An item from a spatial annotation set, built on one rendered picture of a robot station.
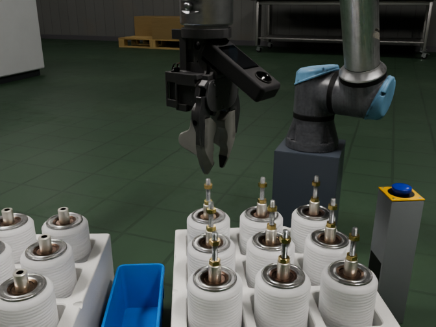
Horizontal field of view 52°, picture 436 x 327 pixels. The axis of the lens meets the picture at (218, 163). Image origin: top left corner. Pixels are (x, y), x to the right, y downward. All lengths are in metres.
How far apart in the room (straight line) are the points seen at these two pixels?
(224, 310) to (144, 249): 0.64
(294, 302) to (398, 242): 0.34
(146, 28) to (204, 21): 7.06
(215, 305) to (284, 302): 0.11
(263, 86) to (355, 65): 0.59
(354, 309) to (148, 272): 0.49
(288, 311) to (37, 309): 0.41
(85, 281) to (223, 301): 0.31
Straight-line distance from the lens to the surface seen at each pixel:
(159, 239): 1.42
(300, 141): 1.27
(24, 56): 4.64
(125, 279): 1.10
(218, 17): 0.63
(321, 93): 1.23
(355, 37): 1.12
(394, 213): 1.00
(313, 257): 0.91
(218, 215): 0.99
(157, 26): 7.07
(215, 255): 0.76
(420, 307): 1.24
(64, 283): 0.92
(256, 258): 0.88
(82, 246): 1.01
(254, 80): 0.60
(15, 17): 4.58
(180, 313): 0.83
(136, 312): 1.13
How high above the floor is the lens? 0.70
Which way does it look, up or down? 20 degrees down
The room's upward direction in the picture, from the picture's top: straight up
